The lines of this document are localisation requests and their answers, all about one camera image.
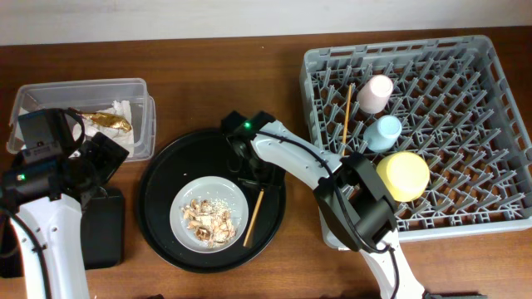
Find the round black tray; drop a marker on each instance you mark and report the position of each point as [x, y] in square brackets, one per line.
[198, 154]

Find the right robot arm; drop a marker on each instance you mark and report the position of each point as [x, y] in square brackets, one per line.
[352, 199]

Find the pink cup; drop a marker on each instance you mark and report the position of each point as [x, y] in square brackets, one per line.
[373, 97]

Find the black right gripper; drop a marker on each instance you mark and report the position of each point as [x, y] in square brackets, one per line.
[248, 176]

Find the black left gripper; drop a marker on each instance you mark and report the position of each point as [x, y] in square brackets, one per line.
[105, 150]

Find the yellow bowl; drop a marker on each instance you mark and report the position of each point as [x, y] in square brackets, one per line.
[405, 175]

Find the gold foil wrapper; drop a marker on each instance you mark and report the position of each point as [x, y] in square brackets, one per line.
[104, 119]

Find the light blue cup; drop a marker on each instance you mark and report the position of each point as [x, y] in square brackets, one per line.
[382, 134]

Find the clear plastic waste bin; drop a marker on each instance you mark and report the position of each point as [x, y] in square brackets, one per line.
[91, 96]

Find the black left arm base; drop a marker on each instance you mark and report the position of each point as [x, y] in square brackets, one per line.
[102, 235]

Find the white napkin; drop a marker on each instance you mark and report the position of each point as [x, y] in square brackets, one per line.
[124, 139]

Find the food scraps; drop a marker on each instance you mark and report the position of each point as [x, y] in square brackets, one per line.
[210, 221]

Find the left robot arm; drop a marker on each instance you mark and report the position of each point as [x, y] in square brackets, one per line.
[44, 192]

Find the grey dishwasher rack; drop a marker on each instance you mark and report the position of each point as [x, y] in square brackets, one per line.
[457, 112]

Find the grey plate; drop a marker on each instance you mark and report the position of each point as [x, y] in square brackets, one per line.
[209, 187]

